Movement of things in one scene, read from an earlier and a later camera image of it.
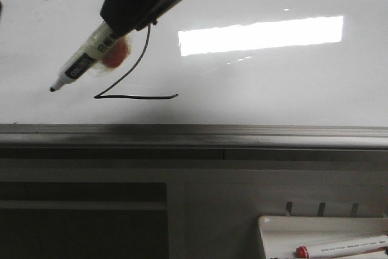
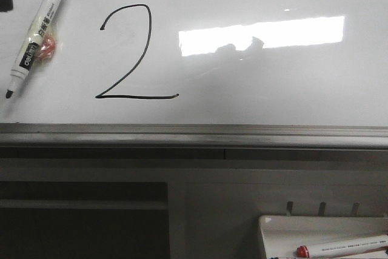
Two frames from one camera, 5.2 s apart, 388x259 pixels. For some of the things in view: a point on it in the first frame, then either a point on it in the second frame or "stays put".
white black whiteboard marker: x=86 y=55 → x=24 y=62
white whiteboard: x=263 y=46 stays put
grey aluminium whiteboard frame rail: x=197 y=142 stays put
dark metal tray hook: x=321 y=209 stays put
